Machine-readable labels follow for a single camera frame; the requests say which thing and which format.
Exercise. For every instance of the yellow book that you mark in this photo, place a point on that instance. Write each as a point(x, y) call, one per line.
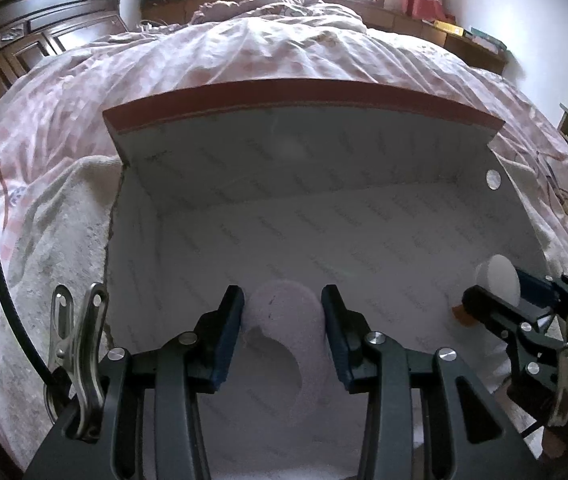
point(444, 27)

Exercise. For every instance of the teal book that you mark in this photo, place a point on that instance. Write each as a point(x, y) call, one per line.
point(486, 37)

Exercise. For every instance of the dark wooden headboard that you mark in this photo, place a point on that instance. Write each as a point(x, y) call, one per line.
point(38, 25)

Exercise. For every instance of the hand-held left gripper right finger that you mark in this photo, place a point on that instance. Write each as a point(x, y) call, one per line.
point(336, 340)

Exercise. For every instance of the metal clip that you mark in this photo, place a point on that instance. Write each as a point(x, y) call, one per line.
point(88, 360)

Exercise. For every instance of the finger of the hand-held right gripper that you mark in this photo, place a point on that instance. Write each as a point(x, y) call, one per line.
point(489, 307)
point(534, 287)

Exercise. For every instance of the pink patterned quilt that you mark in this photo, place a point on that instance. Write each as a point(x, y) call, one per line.
point(213, 60)

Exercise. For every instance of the white towel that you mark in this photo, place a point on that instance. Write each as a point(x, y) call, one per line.
point(38, 260)

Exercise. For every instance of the white cylinder block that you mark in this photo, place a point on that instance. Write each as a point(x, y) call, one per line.
point(499, 275)

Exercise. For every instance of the red cardboard box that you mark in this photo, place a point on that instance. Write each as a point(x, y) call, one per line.
point(314, 220)

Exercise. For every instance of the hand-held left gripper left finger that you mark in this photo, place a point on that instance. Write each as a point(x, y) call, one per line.
point(229, 340)

